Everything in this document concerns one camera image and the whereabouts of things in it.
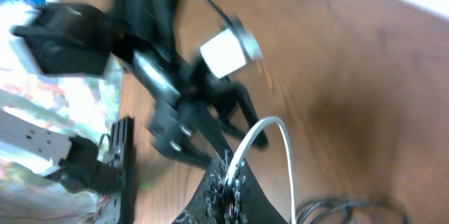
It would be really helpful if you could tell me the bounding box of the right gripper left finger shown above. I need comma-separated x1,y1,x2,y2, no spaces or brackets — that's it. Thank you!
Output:
172,150,232,224

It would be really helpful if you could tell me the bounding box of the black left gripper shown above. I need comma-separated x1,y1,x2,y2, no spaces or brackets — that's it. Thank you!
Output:
132,51,259,168

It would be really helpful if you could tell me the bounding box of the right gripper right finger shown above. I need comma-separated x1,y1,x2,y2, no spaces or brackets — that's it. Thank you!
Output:
232,162,287,224

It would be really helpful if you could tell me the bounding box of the white USB cable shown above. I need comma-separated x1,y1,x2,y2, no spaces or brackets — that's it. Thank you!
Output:
226,116,297,224

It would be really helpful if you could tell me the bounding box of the black USB cable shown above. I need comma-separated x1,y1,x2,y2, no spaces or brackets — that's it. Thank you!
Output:
294,197,411,224

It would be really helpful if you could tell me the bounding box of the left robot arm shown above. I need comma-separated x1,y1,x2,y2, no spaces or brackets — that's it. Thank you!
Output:
1,0,262,195

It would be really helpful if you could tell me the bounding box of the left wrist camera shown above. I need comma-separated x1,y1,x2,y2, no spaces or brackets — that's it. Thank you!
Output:
199,18,263,79

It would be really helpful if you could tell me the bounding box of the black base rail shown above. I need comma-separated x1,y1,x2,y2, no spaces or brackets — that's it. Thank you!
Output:
93,116,135,224

